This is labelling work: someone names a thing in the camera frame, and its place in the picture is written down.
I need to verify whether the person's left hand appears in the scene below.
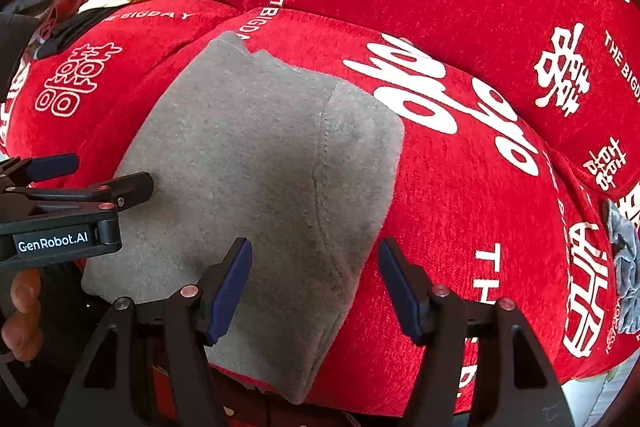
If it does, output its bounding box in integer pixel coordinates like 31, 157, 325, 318
0, 269, 43, 362

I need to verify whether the grey crumpled cloth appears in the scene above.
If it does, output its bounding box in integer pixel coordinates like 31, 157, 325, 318
606, 199, 640, 334

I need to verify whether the grey knit sweater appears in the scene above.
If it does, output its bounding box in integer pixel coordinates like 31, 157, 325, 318
82, 31, 406, 405

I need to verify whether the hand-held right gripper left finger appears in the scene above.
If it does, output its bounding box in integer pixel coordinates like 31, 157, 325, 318
54, 237, 253, 427

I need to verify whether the black cloth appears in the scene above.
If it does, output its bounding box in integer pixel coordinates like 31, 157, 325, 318
32, 7, 118, 60

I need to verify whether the dark red cloth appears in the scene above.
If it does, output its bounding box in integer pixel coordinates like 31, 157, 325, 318
42, 0, 93, 40

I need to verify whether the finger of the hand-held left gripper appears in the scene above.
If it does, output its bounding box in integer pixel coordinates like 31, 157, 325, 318
0, 153, 81, 185
0, 172, 154, 214

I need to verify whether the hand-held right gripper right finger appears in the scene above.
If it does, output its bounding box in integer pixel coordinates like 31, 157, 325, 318
377, 237, 576, 427

